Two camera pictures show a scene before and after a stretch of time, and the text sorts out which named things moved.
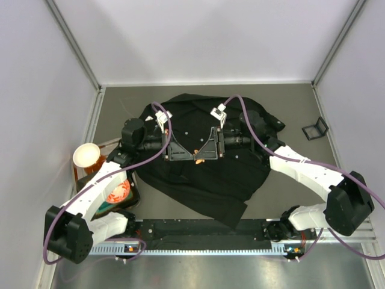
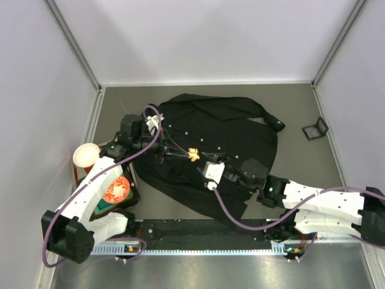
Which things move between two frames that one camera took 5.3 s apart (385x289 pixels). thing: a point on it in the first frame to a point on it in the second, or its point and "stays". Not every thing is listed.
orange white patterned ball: (120, 193) stays
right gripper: (220, 141) to (224, 161)
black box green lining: (132, 201) stays
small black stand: (319, 130) stays
